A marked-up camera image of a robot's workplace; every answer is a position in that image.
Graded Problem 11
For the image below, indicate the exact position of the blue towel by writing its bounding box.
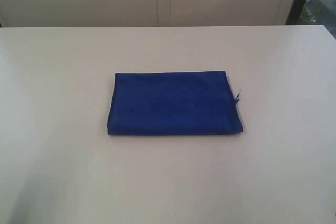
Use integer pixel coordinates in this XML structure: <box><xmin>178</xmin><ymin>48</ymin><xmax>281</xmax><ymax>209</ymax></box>
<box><xmin>107</xmin><ymin>71</ymin><xmax>243</xmax><ymax>136</ymax></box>

